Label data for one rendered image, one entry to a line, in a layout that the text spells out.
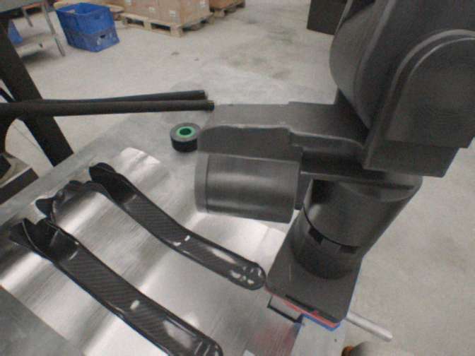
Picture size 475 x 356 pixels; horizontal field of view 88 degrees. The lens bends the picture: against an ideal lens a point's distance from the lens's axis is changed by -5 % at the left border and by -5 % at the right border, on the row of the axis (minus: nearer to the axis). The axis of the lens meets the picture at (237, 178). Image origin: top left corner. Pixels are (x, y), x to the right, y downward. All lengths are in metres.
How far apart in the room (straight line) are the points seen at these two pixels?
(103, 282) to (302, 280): 0.27
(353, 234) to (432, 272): 1.48
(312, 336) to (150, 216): 0.30
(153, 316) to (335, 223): 0.28
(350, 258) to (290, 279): 0.05
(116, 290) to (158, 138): 0.44
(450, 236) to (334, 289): 1.64
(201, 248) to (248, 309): 0.11
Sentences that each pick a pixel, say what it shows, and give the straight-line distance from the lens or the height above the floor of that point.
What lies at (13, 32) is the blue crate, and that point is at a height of 0.37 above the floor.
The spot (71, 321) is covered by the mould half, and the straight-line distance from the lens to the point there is 0.40.
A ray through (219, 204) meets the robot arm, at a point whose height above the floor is 1.11.
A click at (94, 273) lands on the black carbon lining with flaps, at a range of 0.40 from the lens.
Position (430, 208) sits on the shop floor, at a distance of 1.92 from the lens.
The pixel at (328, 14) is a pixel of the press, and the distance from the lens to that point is 4.26.
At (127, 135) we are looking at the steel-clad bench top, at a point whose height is 0.80.
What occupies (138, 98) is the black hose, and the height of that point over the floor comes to 0.86.
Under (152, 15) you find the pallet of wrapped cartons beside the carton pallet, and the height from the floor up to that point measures 0.19.
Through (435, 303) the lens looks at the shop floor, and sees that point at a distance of 1.58.
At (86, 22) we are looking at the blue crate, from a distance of 3.83.
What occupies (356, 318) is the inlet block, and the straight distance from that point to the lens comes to 0.34.
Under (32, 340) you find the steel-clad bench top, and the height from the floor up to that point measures 0.80.
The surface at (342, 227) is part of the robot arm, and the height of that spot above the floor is 1.10.
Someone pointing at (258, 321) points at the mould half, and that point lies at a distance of 0.35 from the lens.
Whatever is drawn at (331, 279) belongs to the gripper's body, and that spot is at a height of 1.03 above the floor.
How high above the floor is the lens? 1.23
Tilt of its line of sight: 47 degrees down
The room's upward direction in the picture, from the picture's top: straight up
